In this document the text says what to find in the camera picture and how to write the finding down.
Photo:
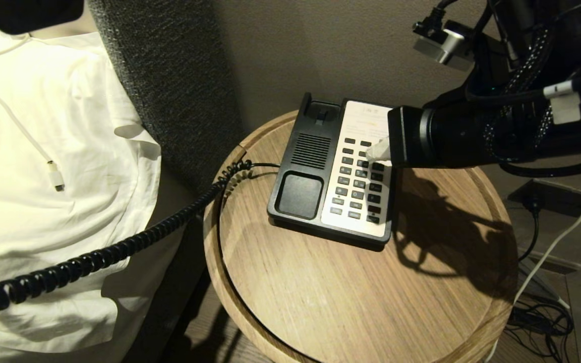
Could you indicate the black bulky object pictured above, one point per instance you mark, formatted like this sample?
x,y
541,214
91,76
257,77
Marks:
x,y
23,12

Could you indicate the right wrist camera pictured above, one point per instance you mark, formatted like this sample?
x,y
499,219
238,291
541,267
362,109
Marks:
x,y
447,43

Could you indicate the round wooden side table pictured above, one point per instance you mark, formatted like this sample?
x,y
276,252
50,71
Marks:
x,y
321,297

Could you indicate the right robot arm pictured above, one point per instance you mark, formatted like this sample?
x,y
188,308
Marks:
x,y
532,75

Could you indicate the black and white desk phone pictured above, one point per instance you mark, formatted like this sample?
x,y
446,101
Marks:
x,y
315,166

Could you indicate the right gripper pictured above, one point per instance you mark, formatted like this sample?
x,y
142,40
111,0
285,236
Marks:
x,y
437,138

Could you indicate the white bed linen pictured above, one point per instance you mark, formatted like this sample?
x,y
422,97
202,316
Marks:
x,y
43,126

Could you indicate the grey upholstered headboard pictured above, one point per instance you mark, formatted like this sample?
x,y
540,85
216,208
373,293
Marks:
x,y
169,75

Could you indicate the floor socket box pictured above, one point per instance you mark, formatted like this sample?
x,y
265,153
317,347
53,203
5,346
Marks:
x,y
555,197

